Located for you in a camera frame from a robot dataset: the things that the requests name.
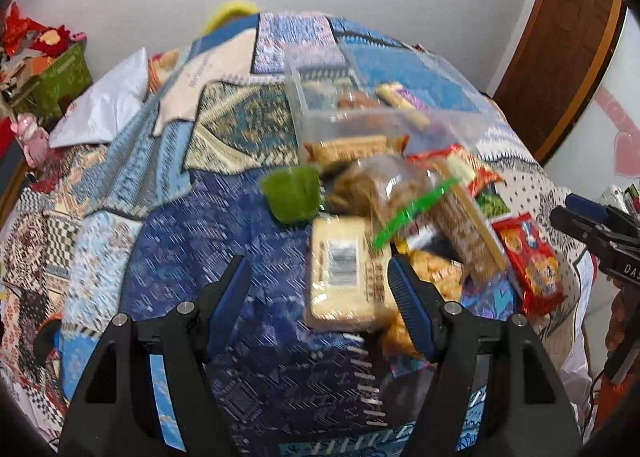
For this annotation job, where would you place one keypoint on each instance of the yellow snack packet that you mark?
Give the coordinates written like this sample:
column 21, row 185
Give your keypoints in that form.
column 440, row 272

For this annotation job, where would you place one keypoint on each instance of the clear green striped snack bag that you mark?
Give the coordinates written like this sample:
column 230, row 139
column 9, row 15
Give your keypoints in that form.
column 380, row 187

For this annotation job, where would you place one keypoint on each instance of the pink heart decal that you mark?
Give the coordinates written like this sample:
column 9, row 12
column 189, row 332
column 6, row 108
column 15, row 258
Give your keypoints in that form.
column 622, row 147

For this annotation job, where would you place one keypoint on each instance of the orange patterned clothing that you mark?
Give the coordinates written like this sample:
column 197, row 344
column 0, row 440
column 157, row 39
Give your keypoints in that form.
column 622, row 317

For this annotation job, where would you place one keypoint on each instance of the green snack packet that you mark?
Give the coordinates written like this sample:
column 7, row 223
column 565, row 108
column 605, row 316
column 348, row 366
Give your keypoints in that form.
column 492, row 204

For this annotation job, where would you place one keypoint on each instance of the pink toy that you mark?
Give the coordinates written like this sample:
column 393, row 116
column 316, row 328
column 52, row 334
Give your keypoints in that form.
column 34, row 142

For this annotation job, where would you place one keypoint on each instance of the brown pastry packet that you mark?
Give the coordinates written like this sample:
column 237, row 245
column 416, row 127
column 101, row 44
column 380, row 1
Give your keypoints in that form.
column 357, row 101

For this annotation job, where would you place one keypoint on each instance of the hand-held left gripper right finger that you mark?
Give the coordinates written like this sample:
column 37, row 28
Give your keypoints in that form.
column 407, row 299

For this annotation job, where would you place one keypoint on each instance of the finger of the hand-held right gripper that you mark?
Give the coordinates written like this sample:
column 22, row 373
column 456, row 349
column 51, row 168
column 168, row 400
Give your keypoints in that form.
column 575, row 227
column 587, row 206

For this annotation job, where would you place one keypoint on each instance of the white desk clutter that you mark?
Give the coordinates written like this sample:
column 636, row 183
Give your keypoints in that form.
column 622, row 199

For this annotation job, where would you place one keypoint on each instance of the beige cracker packet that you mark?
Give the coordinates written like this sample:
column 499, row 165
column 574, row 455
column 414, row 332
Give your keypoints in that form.
column 340, row 277

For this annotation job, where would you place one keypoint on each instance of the red white snack packet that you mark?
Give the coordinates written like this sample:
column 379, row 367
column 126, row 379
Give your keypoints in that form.
column 450, row 159

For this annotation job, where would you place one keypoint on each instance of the clear plastic container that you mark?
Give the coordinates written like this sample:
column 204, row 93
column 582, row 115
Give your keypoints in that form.
column 320, row 117

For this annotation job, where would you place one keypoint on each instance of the orange biscuit packet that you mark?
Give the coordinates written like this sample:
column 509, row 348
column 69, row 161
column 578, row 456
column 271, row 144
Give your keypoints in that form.
column 350, row 149

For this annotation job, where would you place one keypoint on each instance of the white plastic bag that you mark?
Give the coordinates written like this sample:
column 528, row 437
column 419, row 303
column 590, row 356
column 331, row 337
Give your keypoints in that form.
column 100, row 102

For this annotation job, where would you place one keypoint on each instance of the white purple bar packet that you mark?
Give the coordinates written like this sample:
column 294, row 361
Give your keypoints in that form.
column 400, row 99

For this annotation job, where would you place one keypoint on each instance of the brown wooden door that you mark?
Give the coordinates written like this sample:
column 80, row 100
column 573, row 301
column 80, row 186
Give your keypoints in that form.
column 560, row 47

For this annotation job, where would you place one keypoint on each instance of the patchwork blanket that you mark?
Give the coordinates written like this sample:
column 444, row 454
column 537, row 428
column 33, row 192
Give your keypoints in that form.
column 200, row 247

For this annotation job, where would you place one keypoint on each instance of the red cracker packet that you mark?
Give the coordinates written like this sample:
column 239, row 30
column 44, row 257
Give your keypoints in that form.
column 532, row 262

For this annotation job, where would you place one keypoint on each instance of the long brown snack packet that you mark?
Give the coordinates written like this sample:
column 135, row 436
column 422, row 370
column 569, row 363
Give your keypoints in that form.
column 470, row 237

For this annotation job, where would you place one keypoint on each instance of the green storage box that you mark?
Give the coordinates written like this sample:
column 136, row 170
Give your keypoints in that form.
column 62, row 82

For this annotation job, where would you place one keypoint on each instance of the cartoon print pillow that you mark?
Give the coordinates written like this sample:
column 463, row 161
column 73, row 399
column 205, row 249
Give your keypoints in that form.
column 162, row 68

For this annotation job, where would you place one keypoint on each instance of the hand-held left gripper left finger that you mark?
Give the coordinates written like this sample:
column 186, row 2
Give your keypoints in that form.
column 234, row 284

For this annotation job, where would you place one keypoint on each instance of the red cloth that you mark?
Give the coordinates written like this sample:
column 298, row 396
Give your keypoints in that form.
column 7, row 147

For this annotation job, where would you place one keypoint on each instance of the green jelly cup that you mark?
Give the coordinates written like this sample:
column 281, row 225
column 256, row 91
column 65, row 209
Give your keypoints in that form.
column 291, row 194

